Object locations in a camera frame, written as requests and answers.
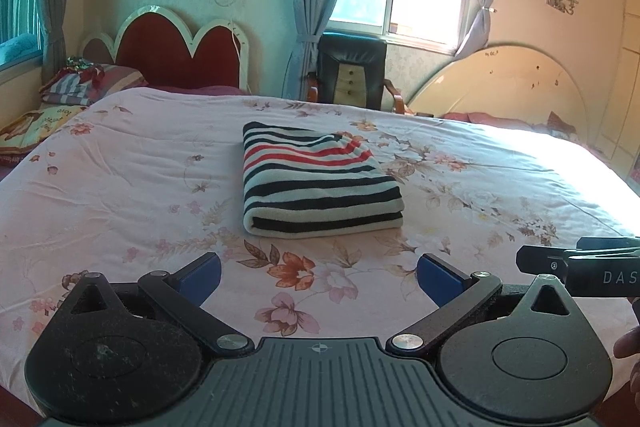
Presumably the striped knit sweater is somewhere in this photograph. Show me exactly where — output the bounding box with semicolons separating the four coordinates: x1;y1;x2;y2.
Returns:
243;121;405;239

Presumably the person's right hand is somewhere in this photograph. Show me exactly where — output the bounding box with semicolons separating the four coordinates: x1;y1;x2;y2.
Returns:
613;326;640;410

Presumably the cream wardrobe cabinet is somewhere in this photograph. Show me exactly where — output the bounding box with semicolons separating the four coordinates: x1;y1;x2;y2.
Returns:
596;0;640;193

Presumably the floral pink bed quilt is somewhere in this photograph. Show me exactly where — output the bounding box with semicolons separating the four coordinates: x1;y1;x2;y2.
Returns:
1;89;639;401

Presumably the cream arched headboard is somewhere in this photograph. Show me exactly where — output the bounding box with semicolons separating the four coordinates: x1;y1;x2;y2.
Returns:
408;44;589;142

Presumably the yellow cartoon cushion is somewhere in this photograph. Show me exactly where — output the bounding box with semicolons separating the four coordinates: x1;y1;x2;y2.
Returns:
0;105;84;156

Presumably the red heart-shaped headboard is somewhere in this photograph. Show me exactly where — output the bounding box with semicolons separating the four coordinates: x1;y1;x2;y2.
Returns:
79;5;250;92

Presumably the black leather armchair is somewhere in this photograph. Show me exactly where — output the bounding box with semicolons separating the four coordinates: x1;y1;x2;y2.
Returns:
306;31;410;114

